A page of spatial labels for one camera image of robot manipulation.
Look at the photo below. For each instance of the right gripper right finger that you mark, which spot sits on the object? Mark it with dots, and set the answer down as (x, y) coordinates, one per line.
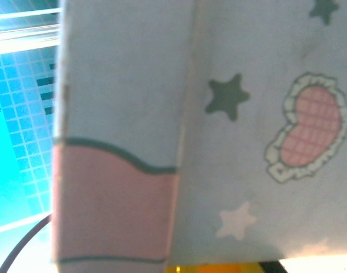
(219, 268)

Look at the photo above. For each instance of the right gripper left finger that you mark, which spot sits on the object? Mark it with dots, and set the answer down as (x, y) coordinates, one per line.
(171, 269)

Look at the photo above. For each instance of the cartoon print tin box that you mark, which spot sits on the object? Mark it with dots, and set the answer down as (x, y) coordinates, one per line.
(219, 142)

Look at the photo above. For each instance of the aluminium frame post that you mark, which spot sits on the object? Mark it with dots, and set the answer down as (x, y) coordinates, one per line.
(22, 31)

